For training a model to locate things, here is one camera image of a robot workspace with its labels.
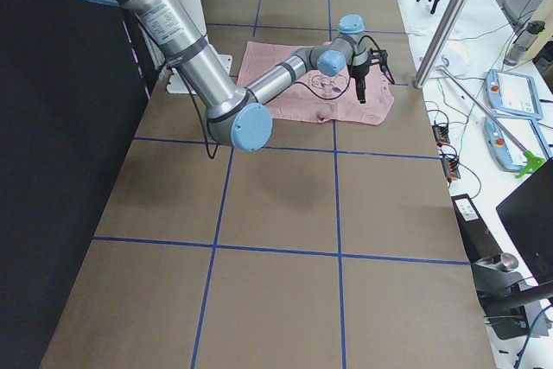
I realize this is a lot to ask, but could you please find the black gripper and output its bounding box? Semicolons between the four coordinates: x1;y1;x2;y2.
350;56;371;104

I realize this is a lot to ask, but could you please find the pink Snoopy t-shirt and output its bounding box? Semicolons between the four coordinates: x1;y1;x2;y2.
238;41;394;125

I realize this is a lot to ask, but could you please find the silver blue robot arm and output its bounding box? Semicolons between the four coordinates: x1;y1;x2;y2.
86;0;375;151

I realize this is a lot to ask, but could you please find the orange black electronics board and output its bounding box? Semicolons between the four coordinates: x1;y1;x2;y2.
431;124;450;147

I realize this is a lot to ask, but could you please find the far teach pendant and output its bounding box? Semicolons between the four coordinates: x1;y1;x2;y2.
486;69;543;120

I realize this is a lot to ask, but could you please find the teach pendant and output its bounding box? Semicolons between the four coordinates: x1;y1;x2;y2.
484;114;552;172
486;69;543;120

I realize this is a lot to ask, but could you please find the near teach pendant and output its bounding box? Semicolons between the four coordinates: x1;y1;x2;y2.
484;114;552;172

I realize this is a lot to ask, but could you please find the clear water bottle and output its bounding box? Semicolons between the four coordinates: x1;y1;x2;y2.
503;20;545;67

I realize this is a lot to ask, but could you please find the reacher grabber tool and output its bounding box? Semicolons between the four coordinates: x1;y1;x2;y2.
435;55;545;178

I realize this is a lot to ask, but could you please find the black laptop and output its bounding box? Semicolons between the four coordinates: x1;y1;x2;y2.
496;160;552;283

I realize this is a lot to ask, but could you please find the black clamp device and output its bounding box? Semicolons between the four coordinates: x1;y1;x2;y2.
452;194;552;340

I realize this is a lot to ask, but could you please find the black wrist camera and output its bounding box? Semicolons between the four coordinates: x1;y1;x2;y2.
370;48;396;85

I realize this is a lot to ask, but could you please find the aluminium frame post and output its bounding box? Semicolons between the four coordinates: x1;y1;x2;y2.
414;0;467;88

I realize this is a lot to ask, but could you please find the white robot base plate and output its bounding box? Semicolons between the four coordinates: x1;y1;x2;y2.
165;54;232;95

